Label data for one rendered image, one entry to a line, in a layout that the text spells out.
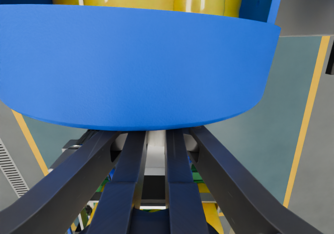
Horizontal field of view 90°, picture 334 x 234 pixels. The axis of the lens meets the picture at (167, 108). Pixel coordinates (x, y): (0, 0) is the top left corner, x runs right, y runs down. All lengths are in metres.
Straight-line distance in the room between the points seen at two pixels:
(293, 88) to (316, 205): 1.57
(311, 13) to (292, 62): 1.06
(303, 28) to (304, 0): 0.07
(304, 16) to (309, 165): 1.86
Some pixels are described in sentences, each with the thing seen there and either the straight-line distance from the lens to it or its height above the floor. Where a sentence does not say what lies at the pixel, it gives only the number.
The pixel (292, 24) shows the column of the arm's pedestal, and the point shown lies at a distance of 0.68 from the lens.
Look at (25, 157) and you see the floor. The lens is 2.11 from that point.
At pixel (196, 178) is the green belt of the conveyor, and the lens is 0.60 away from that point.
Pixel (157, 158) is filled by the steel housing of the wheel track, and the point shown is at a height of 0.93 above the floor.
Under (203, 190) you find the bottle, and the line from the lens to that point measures 0.60.
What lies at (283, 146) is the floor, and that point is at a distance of 2.00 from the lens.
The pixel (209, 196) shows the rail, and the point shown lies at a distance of 0.57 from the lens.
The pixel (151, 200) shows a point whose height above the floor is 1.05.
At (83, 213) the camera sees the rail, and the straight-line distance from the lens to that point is 0.65.
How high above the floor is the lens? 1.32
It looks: 67 degrees down
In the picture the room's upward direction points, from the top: 176 degrees clockwise
